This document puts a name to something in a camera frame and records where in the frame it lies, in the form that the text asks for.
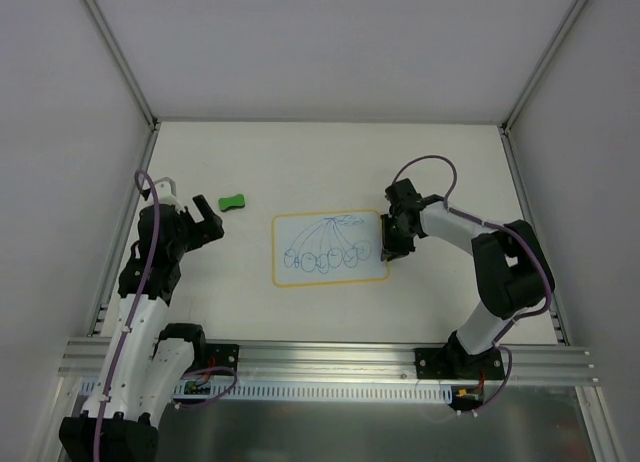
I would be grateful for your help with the white slotted cable duct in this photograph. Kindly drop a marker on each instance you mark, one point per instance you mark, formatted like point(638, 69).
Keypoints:
point(412, 392)

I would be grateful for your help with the yellow-framed small whiteboard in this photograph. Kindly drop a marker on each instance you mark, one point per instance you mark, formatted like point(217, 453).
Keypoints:
point(327, 248)

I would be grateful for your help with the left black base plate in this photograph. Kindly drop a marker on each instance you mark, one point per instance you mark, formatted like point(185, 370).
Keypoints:
point(221, 355)

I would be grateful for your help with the aluminium front rail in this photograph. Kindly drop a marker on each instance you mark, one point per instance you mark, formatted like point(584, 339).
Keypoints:
point(533, 365)

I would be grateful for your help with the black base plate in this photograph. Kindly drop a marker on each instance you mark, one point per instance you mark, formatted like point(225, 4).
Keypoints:
point(221, 355)
point(438, 363)

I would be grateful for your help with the left aluminium frame post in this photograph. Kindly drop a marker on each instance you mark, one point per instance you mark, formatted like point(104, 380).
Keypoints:
point(141, 160)

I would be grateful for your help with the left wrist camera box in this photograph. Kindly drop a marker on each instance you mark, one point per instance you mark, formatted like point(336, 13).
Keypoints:
point(167, 200)

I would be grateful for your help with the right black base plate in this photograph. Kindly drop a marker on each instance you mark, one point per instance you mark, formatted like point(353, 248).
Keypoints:
point(438, 363)

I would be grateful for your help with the right aluminium frame post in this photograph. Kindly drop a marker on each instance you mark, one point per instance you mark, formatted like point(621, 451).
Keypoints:
point(551, 138)

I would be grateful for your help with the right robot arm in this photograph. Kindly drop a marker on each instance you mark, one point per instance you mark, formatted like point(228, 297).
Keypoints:
point(513, 278)

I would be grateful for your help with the green whiteboard eraser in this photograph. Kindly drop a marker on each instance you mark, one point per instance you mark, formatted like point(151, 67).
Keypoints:
point(230, 203)

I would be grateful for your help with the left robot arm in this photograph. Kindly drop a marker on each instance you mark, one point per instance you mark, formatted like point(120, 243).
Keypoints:
point(147, 355)

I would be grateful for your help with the aluminium frame post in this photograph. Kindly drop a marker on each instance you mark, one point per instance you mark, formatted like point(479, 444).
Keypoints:
point(141, 160)
point(551, 138)

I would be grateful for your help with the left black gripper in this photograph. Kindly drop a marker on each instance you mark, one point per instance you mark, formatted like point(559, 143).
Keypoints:
point(198, 227)

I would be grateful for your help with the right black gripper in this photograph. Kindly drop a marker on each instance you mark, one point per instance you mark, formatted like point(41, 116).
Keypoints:
point(395, 230)

